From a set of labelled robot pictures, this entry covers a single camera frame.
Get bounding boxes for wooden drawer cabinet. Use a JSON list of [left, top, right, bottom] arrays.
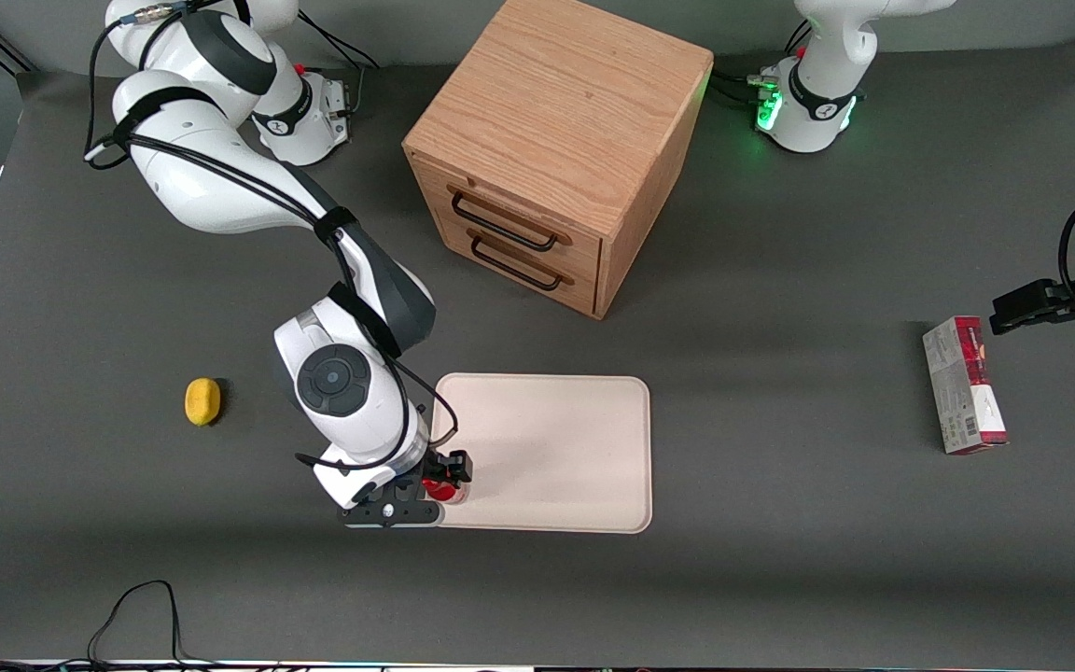
[[401, 0, 715, 321]]

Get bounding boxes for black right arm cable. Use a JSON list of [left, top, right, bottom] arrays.
[[83, 0, 460, 472]]

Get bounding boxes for yellow lemon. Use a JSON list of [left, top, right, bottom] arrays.
[[185, 377, 222, 427]]

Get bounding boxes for black looped table cable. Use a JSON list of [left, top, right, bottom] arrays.
[[85, 580, 221, 672]]

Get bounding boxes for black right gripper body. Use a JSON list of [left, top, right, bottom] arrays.
[[392, 455, 441, 506]]

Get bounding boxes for beige rectangular tray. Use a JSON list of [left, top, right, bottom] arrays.
[[427, 373, 653, 535]]

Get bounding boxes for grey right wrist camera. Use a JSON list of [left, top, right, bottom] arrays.
[[343, 498, 441, 530]]

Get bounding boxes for black base cables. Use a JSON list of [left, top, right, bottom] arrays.
[[710, 19, 814, 105], [295, 11, 382, 118]]

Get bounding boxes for wooden drawer front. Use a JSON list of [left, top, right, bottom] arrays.
[[439, 220, 600, 315], [412, 157, 604, 273]]

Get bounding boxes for red and grey carton box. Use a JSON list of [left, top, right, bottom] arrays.
[[922, 315, 1009, 456]]

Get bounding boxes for black left base cables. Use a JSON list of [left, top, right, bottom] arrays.
[[710, 19, 814, 105]]

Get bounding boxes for black metal drawer handle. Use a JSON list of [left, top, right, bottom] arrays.
[[469, 233, 575, 292], [449, 187, 572, 253]]

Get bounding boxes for black right base cables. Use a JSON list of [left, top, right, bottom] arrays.
[[295, 11, 382, 118]]

